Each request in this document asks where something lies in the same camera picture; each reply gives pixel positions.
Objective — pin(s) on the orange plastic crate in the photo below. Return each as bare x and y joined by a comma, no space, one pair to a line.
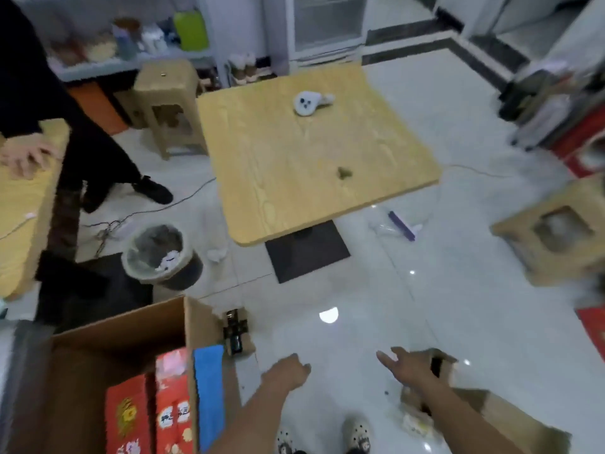
97,108

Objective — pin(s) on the person's left fingers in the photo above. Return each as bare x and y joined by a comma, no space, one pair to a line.
300,367

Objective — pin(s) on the crumpled white paper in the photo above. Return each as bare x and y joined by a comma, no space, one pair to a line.
216,255

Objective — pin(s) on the beige plastic stool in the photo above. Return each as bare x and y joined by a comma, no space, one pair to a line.
562,260
165,89

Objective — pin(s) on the person's white left clog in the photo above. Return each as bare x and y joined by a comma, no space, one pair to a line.
285,442

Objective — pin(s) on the person's right forearm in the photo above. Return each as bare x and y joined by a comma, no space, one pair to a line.
458,420

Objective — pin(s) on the red printed gift box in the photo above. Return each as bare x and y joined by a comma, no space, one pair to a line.
174,401
127,416

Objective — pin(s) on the blue flat packet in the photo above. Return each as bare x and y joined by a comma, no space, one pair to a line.
209,397

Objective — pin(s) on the light wooden side table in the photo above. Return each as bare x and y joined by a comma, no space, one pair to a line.
23,207

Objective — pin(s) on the person's right fingers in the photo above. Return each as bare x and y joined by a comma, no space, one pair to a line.
391,358

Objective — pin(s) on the large open cardboard box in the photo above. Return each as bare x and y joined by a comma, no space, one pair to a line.
85,368

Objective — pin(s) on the person's white right clog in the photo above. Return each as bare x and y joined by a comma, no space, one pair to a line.
357,434

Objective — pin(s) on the person's white clog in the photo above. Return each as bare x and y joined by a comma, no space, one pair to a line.
285,442
357,434

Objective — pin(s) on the person's left hand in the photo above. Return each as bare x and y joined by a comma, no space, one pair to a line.
283,373

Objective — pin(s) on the small green-brown scrap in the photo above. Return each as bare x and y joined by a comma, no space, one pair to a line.
344,173

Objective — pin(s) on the person's right hand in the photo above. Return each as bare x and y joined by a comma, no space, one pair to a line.
416,368

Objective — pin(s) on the white handheld controller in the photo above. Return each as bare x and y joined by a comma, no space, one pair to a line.
306,104

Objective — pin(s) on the round trash bin with liner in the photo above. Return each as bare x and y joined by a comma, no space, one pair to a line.
182,274

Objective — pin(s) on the pile of bags and boxes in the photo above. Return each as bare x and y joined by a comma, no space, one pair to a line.
543,103

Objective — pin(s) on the red box corner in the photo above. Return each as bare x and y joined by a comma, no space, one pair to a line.
593,330

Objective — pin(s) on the white glass-door cabinet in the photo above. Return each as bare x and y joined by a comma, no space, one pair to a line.
328,23

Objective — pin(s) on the small open cardboard box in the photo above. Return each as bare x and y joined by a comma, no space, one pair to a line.
510,420

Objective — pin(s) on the black floor mat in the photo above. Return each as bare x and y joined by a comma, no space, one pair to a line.
94,288

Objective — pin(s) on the green plastic container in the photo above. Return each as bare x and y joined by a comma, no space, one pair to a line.
191,30

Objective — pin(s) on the black table base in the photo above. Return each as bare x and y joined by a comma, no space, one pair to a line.
307,252

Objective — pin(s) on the red plastic crate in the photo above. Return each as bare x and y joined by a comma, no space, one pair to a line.
581,146

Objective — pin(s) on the grey shelf with supplies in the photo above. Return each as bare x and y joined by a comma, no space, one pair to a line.
123,61

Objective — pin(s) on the black bottles in cardboard flap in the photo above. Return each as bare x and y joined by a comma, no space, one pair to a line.
235,333

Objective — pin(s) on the person's left forearm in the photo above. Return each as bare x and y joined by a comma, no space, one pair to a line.
255,420

